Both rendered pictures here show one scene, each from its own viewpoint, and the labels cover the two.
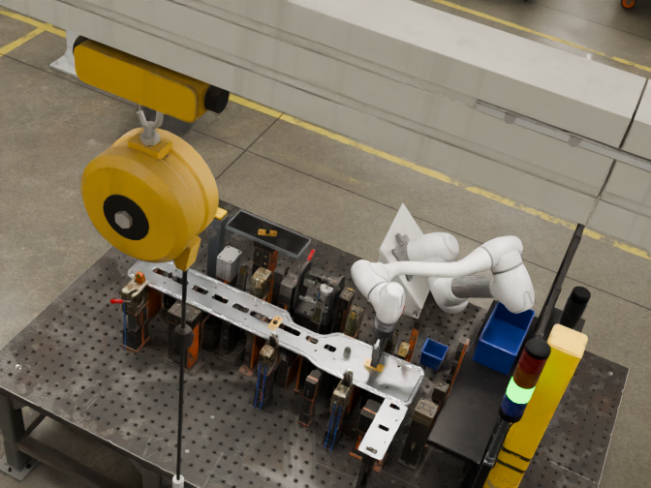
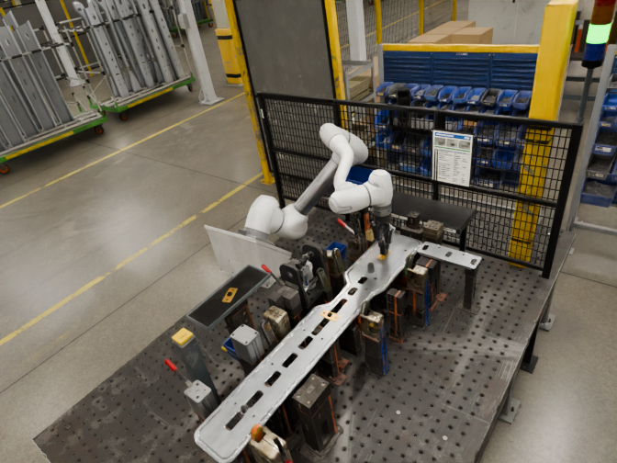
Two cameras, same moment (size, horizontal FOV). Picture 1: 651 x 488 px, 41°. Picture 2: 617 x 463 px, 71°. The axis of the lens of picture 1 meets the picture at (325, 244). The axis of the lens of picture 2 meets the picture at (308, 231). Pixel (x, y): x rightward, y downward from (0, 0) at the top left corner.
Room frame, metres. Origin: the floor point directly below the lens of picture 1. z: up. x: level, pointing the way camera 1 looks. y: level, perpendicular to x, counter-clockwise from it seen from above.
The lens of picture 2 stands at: (2.04, 1.38, 2.35)
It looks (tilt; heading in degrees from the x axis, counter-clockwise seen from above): 34 degrees down; 295
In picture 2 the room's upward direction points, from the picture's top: 10 degrees counter-clockwise
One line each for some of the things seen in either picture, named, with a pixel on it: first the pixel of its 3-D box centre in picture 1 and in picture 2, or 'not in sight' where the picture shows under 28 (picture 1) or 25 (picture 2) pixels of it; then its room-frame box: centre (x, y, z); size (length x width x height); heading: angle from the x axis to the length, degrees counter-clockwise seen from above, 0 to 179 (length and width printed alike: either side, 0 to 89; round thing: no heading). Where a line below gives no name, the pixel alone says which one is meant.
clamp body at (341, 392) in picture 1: (336, 414); (417, 296); (2.25, -0.17, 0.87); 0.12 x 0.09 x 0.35; 161
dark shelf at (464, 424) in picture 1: (486, 375); (391, 203); (2.47, -0.76, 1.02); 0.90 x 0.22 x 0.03; 161
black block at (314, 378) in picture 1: (310, 399); (397, 315); (2.32, -0.05, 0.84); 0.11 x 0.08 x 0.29; 161
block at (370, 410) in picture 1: (365, 429); (425, 283); (2.22, -0.30, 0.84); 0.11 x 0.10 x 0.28; 161
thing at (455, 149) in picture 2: not in sight; (452, 158); (2.15, -0.78, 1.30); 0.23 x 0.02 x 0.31; 161
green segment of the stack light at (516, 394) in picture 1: (521, 387); (598, 32); (1.64, -0.61, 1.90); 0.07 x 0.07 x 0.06
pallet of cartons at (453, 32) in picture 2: not in sight; (455, 71); (2.36, -5.08, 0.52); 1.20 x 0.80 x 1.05; 68
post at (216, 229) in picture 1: (216, 250); (199, 374); (3.05, 0.51, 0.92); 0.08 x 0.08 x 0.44; 71
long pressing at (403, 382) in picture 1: (270, 322); (329, 320); (2.57, 0.18, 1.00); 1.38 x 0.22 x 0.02; 71
